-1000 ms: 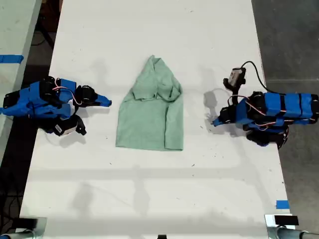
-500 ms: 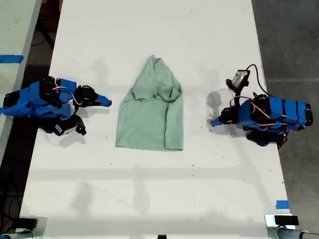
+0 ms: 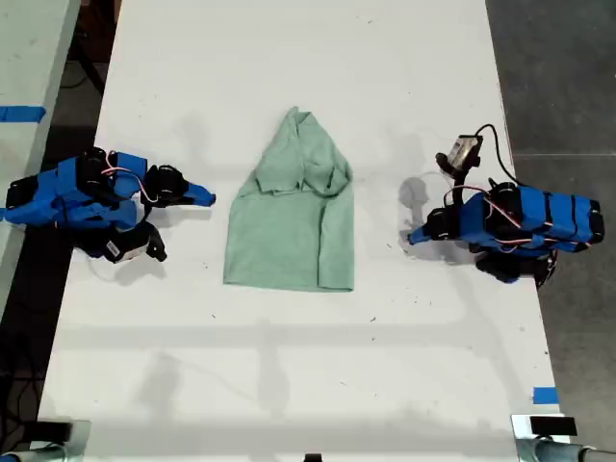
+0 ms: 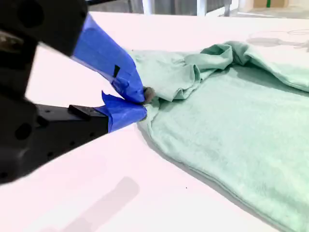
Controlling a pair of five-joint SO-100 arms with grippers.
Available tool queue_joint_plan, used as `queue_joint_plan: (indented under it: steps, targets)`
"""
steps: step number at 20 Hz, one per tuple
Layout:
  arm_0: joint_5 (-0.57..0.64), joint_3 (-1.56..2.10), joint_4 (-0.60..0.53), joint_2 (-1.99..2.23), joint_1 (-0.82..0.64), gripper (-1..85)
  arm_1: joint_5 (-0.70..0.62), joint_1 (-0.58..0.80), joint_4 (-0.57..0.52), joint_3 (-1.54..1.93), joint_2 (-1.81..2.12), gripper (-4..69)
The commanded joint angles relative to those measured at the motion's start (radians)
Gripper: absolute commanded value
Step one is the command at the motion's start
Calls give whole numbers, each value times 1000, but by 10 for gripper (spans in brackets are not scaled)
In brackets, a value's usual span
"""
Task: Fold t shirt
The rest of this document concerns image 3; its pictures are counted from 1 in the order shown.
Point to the pale side table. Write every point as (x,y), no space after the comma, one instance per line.
(29,58)

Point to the pale green T-shirt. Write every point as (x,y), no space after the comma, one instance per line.
(284,240)

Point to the small black box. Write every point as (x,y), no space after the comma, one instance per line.
(54,430)
(552,426)

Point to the black camera box white label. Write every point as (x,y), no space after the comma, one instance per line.
(118,245)

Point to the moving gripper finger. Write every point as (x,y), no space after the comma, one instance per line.
(201,200)
(423,238)

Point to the grey metal tube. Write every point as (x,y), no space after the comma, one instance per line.
(563,452)

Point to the long blue tape strip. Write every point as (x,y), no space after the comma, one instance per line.
(21,113)

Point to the grey and black camera box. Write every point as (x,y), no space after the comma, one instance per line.
(462,151)

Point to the black camera stalk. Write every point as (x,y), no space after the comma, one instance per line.
(458,190)
(156,246)

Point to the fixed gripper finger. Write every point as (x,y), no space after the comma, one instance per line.
(421,231)
(199,190)

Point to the short blue tape strip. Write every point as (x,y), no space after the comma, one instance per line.
(545,395)

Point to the silver metal bracket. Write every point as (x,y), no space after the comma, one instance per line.
(81,438)
(521,438)

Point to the blue and black arm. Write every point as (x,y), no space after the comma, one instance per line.
(72,197)
(544,219)

